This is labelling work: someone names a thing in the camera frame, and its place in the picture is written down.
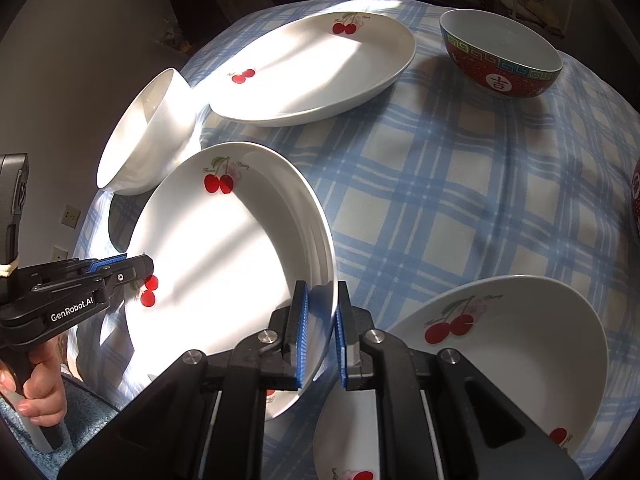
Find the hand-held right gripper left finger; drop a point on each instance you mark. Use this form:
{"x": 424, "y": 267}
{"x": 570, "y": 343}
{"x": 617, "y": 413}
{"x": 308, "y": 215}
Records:
{"x": 301, "y": 335}

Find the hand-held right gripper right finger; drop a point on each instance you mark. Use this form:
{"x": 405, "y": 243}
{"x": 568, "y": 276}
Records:
{"x": 341, "y": 340}

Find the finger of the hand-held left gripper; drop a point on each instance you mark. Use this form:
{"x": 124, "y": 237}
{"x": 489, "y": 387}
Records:
{"x": 136, "y": 269}
{"x": 107, "y": 264}

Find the white cherry print plate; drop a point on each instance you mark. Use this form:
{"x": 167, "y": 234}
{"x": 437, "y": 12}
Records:
{"x": 515, "y": 360}
{"x": 350, "y": 435}
{"x": 225, "y": 260}
{"x": 310, "y": 75}

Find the white bowl red logo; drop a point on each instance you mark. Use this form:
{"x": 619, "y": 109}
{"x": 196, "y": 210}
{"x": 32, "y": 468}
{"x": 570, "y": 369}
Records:
{"x": 150, "y": 135}

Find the person's left hand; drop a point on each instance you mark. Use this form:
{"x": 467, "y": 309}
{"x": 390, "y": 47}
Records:
{"x": 45, "y": 390}

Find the blue textured cloth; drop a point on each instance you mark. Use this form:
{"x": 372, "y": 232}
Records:
{"x": 90, "y": 400}

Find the blue plaid blanket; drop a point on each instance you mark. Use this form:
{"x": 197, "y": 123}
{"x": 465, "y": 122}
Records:
{"x": 425, "y": 185}

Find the red patterned bowl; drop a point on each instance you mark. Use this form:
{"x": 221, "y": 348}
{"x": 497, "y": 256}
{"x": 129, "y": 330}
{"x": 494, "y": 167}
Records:
{"x": 500, "y": 80}
{"x": 636, "y": 200}

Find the white wall outlet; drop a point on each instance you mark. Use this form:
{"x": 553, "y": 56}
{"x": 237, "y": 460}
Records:
{"x": 60, "y": 253}
{"x": 71, "y": 216}

